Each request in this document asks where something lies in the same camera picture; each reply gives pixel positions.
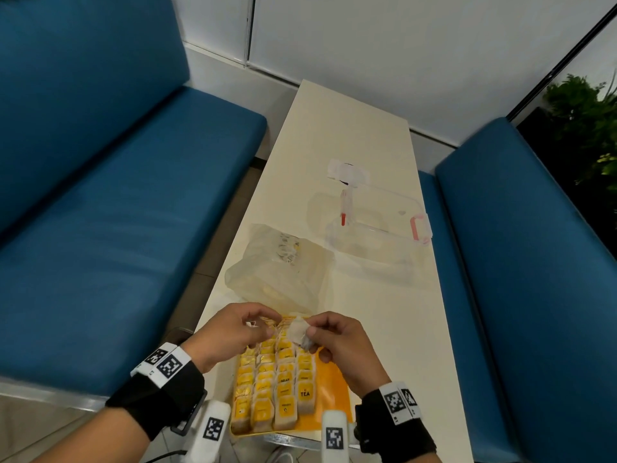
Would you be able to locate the person's right hand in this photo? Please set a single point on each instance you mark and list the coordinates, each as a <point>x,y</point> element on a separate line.
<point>349,349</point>

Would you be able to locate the person's left hand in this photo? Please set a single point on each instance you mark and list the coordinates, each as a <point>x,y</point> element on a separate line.
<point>221,335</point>

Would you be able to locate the person's left fingers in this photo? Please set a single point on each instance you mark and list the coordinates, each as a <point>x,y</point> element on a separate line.
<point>258,313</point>

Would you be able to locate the person's right fingers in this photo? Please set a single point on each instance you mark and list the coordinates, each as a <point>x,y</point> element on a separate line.
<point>324,322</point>

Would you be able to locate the white tea bag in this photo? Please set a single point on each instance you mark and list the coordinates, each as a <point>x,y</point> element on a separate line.
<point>299,332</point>

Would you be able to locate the person's left forearm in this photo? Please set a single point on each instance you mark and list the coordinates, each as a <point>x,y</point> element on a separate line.
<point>91,438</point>

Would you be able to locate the crumpled clear plastic wrap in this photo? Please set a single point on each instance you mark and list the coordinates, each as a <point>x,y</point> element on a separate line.
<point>284,277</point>

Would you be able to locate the yellow tea box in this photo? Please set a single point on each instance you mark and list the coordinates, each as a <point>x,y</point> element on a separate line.
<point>332,380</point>

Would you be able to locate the rows of yellow-tagged tea sachets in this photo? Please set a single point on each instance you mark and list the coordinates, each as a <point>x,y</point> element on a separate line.
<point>274,385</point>

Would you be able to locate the white marker wrist band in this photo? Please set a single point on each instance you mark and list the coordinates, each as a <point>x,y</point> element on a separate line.
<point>166,364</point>
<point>399,402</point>

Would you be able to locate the clear plastic container pink latches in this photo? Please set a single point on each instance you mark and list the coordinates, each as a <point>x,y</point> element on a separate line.
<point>381,226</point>

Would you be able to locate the white sticker label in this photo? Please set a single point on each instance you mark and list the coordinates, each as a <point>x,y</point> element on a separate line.
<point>348,171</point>

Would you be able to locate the blue cushioned bench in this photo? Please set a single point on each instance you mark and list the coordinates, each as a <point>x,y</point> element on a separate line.
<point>111,197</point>
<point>525,294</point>

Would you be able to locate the green leafy plant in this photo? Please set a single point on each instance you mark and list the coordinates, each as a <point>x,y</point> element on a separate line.
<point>583,125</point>

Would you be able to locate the white wrist camera with marker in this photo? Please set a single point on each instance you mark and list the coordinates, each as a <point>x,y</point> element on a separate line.
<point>335,436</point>
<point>212,429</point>

